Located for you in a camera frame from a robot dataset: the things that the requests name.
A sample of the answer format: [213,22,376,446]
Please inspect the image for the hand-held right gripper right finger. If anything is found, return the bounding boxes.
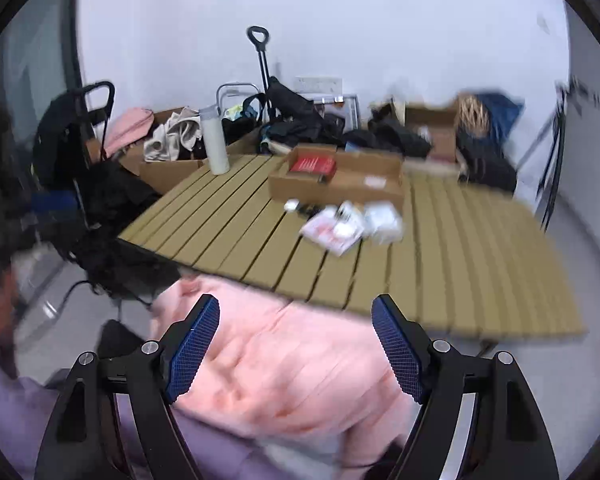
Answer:
[371,294,561,480]

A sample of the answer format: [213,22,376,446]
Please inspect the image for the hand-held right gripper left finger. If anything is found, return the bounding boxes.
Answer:
[34,294,221,480]

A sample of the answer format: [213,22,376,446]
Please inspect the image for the white plastic packet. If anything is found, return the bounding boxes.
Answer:
[362,202,406,246]

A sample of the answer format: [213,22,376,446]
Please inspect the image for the red and white printed packet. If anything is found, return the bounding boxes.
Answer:
[300,208,363,257]

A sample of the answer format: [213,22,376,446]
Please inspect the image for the shallow cardboard box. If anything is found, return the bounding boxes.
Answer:
[267,144,406,211]

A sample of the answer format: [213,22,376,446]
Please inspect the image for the person's pink pants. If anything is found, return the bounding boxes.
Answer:
[147,277,421,468]

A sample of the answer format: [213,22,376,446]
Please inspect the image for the dark cloth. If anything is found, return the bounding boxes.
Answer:
[55,160,181,301]

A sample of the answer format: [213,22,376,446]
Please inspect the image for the large cardboard box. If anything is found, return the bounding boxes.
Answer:
[117,107,263,196]

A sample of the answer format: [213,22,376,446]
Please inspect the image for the purple cloth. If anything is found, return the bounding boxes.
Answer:
[0,355,261,480]

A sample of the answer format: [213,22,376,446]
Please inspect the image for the red and black box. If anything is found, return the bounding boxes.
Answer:
[287,152,338,184]

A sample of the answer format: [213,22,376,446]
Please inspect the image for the black bag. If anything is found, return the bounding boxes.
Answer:
[455,130,518,193]

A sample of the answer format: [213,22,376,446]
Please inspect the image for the black jacket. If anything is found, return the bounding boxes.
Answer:
[342,117,433,158]

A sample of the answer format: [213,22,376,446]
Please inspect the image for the beige clothing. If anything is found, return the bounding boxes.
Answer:
[143,107,203,163]

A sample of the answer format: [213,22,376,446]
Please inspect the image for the white water bottle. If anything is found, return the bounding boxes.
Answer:
[198,103,231,176]

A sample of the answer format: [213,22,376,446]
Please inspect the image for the open brown cardboard box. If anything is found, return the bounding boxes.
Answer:
[370,101,463,163]

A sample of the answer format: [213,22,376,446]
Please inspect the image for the woven basket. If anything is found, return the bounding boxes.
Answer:
[455,94,491,138]

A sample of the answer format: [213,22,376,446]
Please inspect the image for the black clothes pile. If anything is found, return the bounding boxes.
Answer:
[257,76,348,153]

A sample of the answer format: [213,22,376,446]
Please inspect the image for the black tripod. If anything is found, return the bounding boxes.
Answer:
[517,77,600,231]

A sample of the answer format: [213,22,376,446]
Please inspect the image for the blue cloth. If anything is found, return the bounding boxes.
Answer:
[472,91,525,136]

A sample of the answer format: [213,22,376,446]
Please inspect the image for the white metal frame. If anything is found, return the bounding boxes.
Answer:
[215,81,263,121]

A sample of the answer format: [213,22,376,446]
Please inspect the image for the black trolley handle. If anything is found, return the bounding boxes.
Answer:
[246,26,277,111]

